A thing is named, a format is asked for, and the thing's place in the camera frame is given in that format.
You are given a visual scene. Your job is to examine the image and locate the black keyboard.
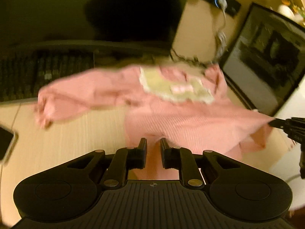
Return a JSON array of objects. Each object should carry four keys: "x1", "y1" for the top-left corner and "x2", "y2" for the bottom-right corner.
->
[{"x1": 0, "y1": 49, "x2": 96, "y2": 103}]

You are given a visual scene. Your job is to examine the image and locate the black cable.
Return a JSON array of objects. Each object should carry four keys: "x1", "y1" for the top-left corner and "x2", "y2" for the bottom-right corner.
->
[{"x1": 170, "y1": 47, "x2": 215, "y2": 65}]

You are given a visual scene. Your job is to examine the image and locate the dark monitor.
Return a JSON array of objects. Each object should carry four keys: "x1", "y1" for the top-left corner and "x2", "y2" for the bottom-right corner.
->
[{"x1": 82, "y1": 0, "x2": 192, "y2": 54}]

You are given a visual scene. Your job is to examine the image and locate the black framed screen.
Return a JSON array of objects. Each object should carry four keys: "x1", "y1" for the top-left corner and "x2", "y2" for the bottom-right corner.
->
[{"x1": 219, "y1": 2, "x2": 305, "y2": 117}]

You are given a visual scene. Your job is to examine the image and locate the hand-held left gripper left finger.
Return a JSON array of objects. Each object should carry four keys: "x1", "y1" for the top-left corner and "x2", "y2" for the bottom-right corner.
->
[{"x1": 67, "y1": 138, "x2": 147, "y2": 188}]

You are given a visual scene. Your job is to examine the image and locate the white vase with flowers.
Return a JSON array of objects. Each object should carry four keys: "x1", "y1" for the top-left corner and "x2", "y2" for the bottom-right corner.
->
[{"x1": 276, "y1": 0, "x2": 305, "y2": 25}]

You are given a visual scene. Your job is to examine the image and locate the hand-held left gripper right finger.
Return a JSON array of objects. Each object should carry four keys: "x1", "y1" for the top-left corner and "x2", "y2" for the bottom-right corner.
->
[{"x1": 160, "y1": 138, "x2": 241, "y2": 187}]

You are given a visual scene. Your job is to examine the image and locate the white cable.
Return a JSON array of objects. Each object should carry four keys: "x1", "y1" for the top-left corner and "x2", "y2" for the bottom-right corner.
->
[{"x1": 212, "y1": 0, "x2": 229, "y2": 60}]

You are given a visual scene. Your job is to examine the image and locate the smartphone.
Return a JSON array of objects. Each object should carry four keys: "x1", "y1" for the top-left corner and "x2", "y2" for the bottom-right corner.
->
[{"x1": 0, "y1": 126, "x2": 19, "y2": 165}]

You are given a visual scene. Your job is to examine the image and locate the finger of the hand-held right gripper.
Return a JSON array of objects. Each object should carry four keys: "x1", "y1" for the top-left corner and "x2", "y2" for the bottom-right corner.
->
[{"x1": 269, "y1": 116, "x2": 305, "y2": 146}]

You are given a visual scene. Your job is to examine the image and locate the pink knit sweater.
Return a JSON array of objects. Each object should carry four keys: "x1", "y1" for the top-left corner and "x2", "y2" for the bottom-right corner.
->
[{"x1": 33, "y1": 63, "x2": 275, "y2": 181}]

